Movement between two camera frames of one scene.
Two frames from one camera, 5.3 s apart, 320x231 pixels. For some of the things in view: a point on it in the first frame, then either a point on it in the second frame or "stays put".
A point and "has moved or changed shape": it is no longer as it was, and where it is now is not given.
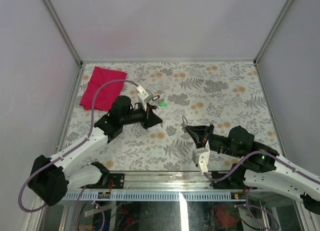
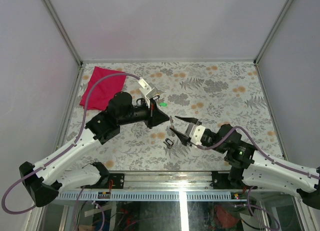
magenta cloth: [106, 95] stays put
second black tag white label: [156, 97] stays put
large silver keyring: [184, 128] has moved or changed shape
